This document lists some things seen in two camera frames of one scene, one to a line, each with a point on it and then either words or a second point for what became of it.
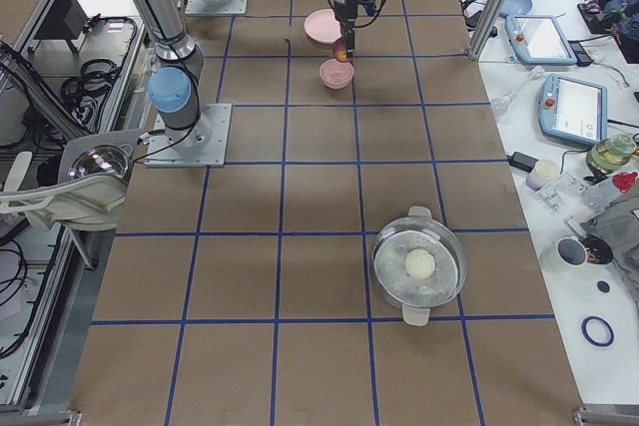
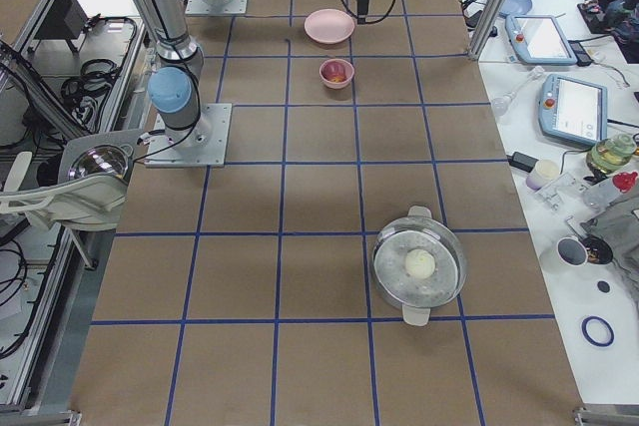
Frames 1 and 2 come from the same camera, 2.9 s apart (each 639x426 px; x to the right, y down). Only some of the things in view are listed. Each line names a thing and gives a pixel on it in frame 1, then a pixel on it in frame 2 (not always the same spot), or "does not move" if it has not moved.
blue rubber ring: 590,337 does not move
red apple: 341,54 → 333,72
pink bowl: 336,74 does not move
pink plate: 322,26 does not move
